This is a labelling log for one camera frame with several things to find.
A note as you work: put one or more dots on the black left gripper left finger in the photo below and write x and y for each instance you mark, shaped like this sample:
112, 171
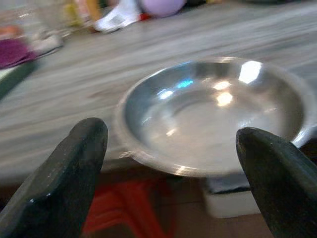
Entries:
57, 178

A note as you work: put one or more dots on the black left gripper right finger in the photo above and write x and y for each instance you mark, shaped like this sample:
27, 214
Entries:
280, 181

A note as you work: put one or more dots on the white plastic storage bin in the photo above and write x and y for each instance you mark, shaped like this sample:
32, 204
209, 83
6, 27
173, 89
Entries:
227, 203

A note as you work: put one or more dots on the red plastic stool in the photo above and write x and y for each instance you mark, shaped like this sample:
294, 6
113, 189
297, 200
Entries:
126, 210

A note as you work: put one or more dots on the stainless steel bowl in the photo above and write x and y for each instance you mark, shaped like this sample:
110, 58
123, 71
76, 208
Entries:
210, 119

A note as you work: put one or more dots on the dark wooden table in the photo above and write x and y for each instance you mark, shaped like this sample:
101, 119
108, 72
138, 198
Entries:
99, 81

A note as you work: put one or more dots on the green-edged placemat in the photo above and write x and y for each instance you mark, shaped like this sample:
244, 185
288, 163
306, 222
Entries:
15, 77

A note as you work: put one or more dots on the purple cloth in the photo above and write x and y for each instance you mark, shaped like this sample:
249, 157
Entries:
12, 52

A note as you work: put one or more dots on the clear glass cup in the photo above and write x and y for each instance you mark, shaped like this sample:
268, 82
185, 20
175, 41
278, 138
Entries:
47, 27

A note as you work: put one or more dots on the white paper packet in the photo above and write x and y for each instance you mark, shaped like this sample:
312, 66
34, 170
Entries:
116, 17

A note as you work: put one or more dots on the lilac round object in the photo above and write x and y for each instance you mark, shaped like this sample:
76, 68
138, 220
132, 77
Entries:
161, 7

